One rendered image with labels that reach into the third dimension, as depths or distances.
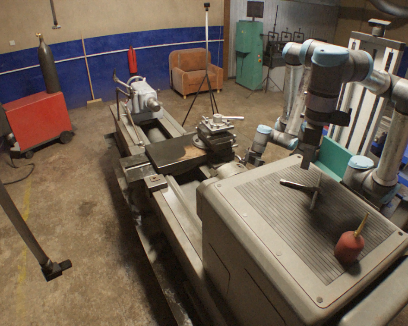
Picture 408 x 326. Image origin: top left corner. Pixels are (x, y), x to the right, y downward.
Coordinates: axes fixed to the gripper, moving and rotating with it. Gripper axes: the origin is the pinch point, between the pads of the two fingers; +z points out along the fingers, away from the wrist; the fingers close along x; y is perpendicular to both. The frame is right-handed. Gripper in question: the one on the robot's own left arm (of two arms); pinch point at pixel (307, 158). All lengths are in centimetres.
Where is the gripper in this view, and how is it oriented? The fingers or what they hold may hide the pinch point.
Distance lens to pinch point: 83.6
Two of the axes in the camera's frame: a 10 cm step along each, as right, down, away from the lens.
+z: 0.0, 8.2, 5.7
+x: -4.8, 5.1, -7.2
